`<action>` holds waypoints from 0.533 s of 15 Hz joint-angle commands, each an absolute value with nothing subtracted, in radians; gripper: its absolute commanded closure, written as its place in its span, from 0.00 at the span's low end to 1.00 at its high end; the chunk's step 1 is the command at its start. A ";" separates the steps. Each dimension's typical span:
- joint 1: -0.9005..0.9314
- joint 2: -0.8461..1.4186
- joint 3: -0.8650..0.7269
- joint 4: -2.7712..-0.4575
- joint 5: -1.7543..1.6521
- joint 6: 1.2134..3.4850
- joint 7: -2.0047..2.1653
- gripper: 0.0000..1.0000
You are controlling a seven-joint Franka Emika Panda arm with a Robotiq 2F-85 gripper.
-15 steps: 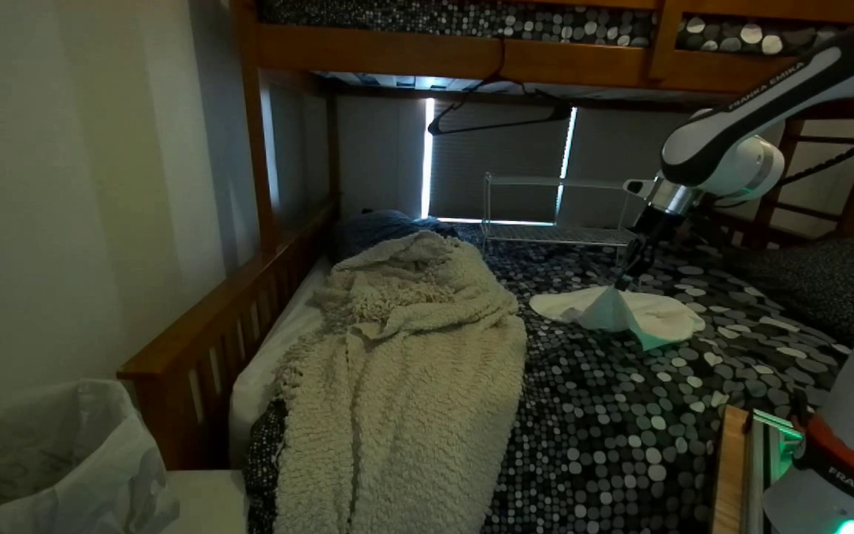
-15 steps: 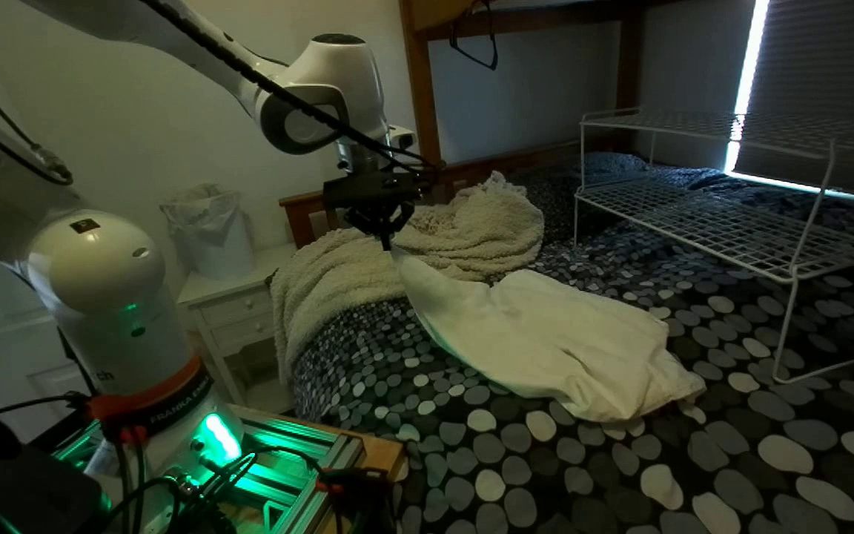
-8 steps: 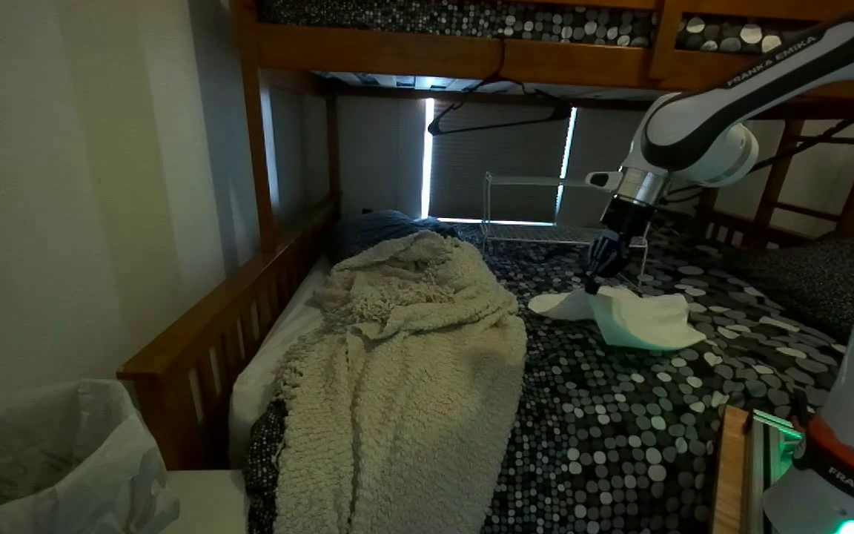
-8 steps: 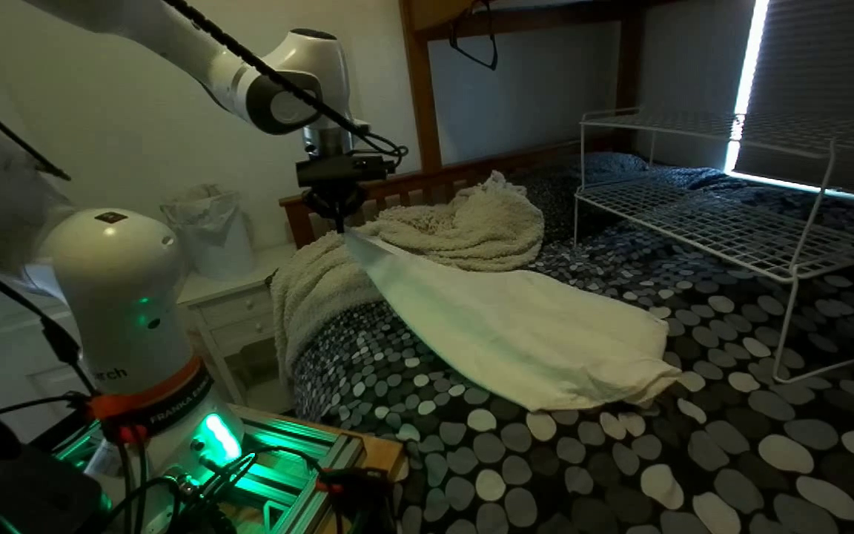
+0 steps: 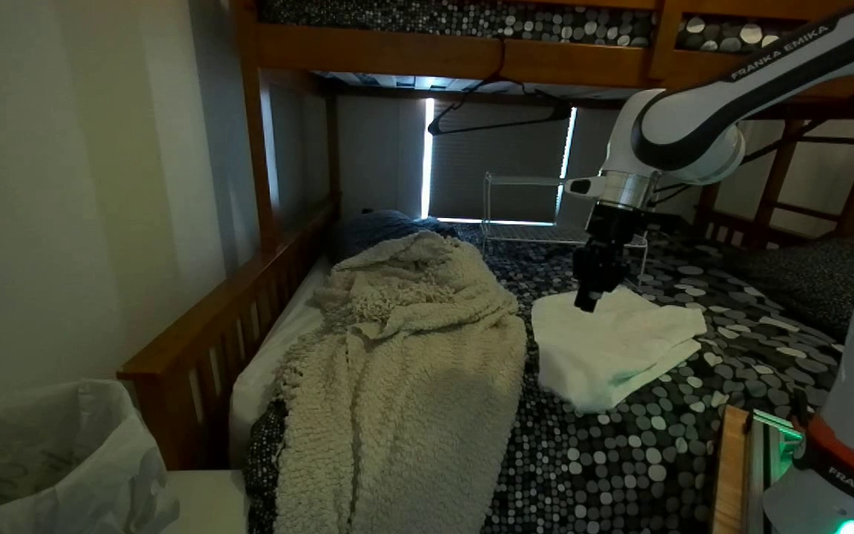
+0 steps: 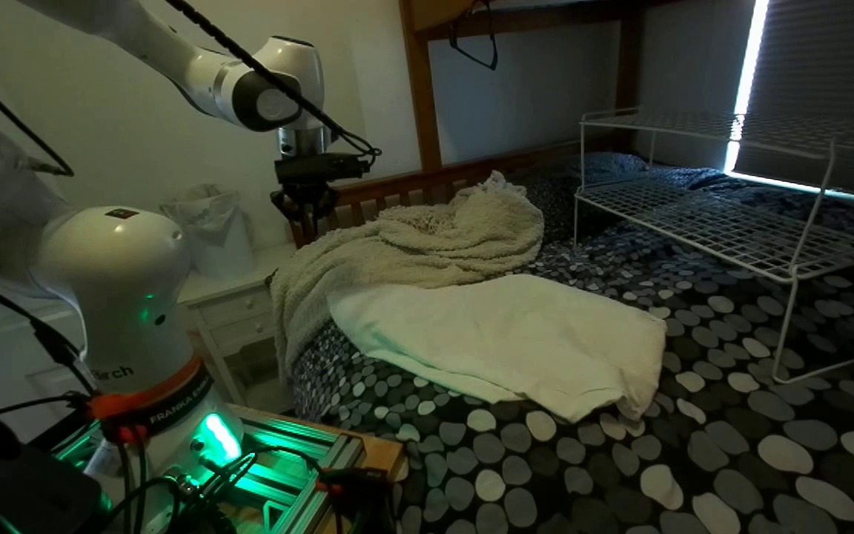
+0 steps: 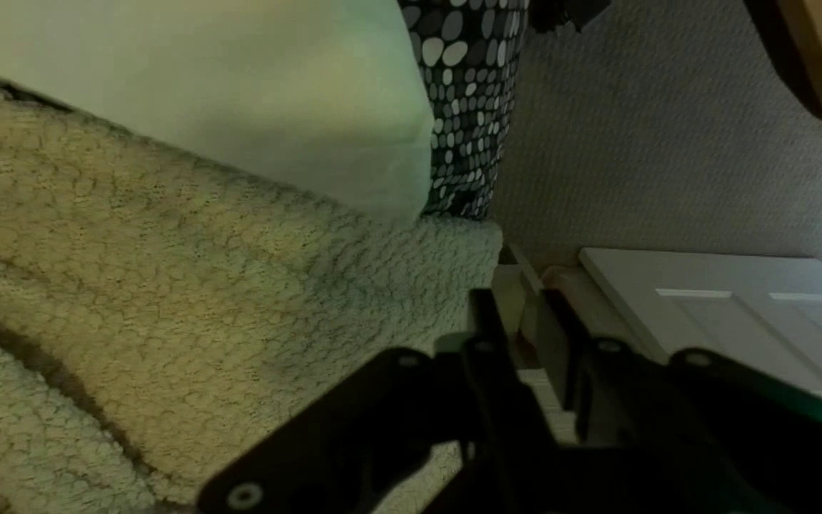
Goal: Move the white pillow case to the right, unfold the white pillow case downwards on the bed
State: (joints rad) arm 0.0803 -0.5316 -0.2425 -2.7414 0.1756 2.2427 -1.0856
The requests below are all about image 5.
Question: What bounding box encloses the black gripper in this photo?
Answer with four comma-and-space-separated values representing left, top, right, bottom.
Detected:
568, 201, 650, 314

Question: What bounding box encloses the white pillow case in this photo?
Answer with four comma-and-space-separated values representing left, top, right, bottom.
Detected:
528, 281, 707, 418

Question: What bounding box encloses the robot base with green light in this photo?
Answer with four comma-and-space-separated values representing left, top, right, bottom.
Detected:
747, 403, 854, 534

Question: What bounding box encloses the dark blue pillow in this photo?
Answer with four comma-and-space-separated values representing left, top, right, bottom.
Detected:
328, 207, 433, 265

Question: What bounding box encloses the black dotted bedspread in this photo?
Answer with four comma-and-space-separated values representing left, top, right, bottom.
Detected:
242, 229, 854, 534

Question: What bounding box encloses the cream knitted blanket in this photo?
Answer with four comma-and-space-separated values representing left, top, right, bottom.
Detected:
271, 229, 531, 534

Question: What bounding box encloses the black clothes hanger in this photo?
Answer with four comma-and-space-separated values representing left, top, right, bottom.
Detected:
423, 36, 575, 140

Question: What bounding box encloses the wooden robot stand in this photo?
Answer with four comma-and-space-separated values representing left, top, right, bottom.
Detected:
707, 403, 753, 534

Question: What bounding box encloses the grey window blind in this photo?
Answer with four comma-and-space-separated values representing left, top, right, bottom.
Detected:
332, 93, 629, 231

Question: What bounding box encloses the dotted bunk mattress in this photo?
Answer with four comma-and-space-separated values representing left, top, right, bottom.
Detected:
254, 0, 845, 59

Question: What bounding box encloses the white mattress sheet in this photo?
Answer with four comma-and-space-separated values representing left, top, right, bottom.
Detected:
224, 259, 332, 461

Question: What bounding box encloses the wooden bunk bed frame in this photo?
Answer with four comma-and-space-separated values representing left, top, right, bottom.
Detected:
111, 0, 854, 474

